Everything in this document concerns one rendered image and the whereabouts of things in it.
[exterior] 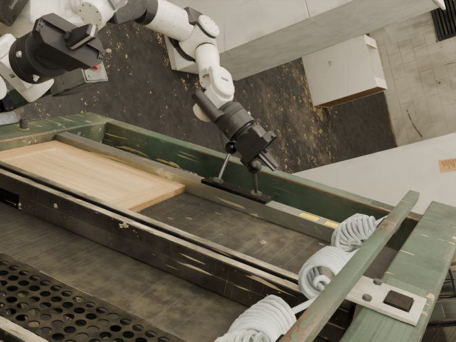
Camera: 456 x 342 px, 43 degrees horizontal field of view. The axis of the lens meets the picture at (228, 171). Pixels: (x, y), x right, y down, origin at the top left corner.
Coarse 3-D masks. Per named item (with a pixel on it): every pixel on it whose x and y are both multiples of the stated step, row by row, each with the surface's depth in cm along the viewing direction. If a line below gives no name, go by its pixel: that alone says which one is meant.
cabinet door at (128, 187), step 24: (48, 144) 177; (24, 168) 155; (48, 168) 158; (72, 168) 161; (96, 168) 164; (120, 168) 167; (96, 192) 147; (120, 192) 150; (144, 192) 152; (168, 192) 155
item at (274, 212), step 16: (80, 144) 178; (96, 144) 178; (128, 160) 170; (144, 160) 171; (176, 176) 164; (192, 176) 164; (192, 192) 162; (208, 192) 160; (224, 192) 157; (240, 208) 156; (256, 208) 154; (272, 208) 152; (288, 208) 153; (288, 224) 150; (304, 224) 148; (320, 224) 146
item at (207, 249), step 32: (0, 192) 135; (32, 192) 130; (64, 192) 130; (64, 224) 127; (96, 224) 123; (128, 224) 119; (160, 224) 121; (352, 224) 97; (160, 256) 117; (192, 256) 113; (224, 256) 112; (224, 288) 111; (256, 288) 108; (288, 288) 104; (352, 288) 100; (384, 288) 102; (416, 320) 93
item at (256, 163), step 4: (252, 160) 148; (256, 160) 148; (248, 164) 148; (252, 164) 147; (256, 164) 147; (260, 164) 148; (248, 168) 148; (252, 168) 147; (256, 168) 147; (260, 168) 148; (252, 172) 148; (256, 172) 148; (256, 176) 151; (256, 180) 152; (256, 184) 153; (256, 188) 154; (252, 192) 155; (256, 192) 154; (260, 192) 155; (260, 196) 155
